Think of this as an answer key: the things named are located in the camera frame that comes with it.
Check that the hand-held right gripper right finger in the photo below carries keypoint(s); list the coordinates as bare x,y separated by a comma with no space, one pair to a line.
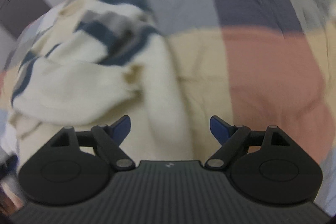
219,130

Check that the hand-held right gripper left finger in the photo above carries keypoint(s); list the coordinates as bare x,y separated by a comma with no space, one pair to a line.
122,129

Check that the cream knit sweater navy stripes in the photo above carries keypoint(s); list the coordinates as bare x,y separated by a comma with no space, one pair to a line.
73,82

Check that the patchwork bed cover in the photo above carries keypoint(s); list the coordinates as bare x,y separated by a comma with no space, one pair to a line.
262,69

